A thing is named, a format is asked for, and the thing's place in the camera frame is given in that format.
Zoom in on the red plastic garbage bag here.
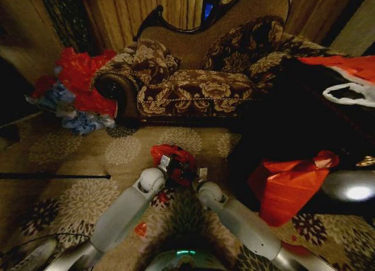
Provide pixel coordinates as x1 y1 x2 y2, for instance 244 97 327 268
150 143 197 187

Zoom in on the large filled red bag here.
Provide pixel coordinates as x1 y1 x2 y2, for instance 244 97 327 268
247 149 340 228

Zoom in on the white plastic bag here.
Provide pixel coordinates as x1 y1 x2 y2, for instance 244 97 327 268
322 82 375 108

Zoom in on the flat red plastic bag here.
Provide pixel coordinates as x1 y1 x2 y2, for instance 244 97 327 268
298 54 375 85

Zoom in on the small red plastic scrap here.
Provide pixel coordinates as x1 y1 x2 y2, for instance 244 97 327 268
134 222 148 237

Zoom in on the floral upholstered chaise sofa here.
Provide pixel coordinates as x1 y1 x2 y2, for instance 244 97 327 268
90 0 335 126

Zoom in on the pile of blue plastic bags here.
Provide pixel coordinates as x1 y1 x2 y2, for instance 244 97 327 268
25 80 115 136

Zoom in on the small floral sofa cushion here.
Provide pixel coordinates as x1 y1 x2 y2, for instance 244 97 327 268
131 37 181 85

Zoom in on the thin black rod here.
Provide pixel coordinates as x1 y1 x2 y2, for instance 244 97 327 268
0 172 112 181

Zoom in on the dark wooden table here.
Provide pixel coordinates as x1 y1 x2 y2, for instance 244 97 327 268
227 59 375 215

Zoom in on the pile of red plastic bags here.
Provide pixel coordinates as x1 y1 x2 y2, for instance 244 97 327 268
31 46 118 117

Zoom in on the large floral sofa cushion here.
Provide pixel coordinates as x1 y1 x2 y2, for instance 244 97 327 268
201 16 285 76

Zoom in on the beige pleated curtain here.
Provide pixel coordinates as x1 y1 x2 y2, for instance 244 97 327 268
78 0 203 51

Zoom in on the dark furniture piece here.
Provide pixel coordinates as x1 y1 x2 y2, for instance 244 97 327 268
0 56 39 127

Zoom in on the thin black cable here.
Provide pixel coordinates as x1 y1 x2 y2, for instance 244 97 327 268
0 232 90 256

